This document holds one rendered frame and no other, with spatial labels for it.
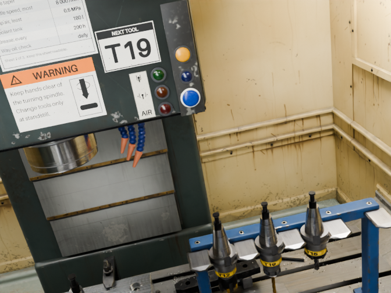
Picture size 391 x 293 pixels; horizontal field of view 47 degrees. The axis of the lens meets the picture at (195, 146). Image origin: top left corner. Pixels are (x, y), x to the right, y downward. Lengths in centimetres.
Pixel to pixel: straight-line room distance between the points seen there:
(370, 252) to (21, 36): 95
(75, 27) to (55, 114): 16
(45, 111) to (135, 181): 81
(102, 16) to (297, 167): 155
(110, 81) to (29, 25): 16
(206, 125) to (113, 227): 61
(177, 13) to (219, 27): 108
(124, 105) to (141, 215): 90
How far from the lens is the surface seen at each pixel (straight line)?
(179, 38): 79
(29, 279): 230
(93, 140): 104
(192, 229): 175
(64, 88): 81
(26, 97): 82
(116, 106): 81
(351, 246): 157
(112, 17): 78
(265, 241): 105
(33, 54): 80
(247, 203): 218
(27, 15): 79
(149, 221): 168
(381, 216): 116
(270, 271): 110
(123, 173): 157
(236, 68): 191
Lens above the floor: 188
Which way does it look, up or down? 25 degrees down
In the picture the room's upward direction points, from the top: 10 degrees counter-clockwise
